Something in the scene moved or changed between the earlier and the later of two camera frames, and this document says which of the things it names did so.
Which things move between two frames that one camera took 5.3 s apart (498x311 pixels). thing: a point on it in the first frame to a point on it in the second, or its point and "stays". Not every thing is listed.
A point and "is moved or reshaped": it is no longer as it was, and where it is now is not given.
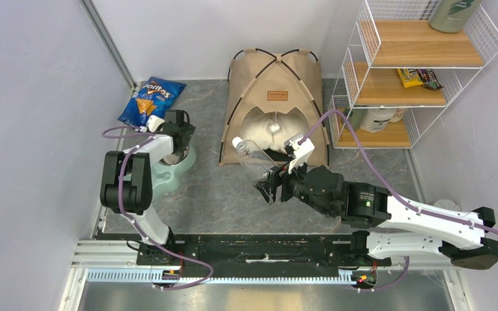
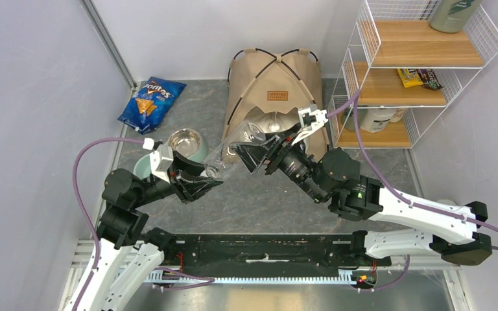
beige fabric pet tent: (277, 85) stays
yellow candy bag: (410, 77) stays
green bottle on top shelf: (452, 16) stays
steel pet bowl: (175, 158) is moved or reshaped
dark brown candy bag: (428, 78) stays
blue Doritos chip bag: (153, 98) stays
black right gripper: (268, 188) to (253, 154)
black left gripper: (187, 131) to (192, 190)
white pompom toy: (274, 127) stays
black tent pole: (255, 76) to (279, 59)
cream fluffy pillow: (272, 129) stays
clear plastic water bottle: (257, 165) is moved or reshaped
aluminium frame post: (93, 11) stays
